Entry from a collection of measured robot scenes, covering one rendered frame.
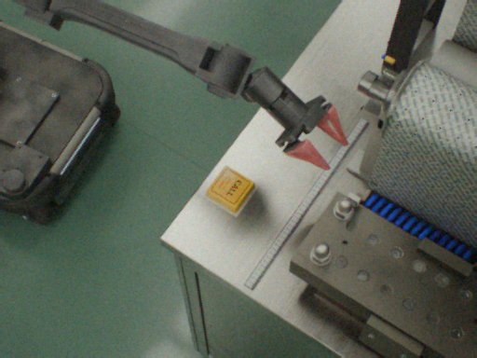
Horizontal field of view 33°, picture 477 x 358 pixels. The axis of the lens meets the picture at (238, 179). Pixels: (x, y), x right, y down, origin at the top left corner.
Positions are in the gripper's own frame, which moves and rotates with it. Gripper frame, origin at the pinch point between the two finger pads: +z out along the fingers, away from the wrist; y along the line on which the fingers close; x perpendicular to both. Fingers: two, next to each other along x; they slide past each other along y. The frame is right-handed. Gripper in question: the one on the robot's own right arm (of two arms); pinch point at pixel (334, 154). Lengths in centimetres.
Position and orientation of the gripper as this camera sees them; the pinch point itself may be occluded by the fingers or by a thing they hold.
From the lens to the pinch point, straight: 141.1
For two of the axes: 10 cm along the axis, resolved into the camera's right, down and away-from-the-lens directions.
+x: 3.7, -1.5, -9.2
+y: -5.8, 7.3, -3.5
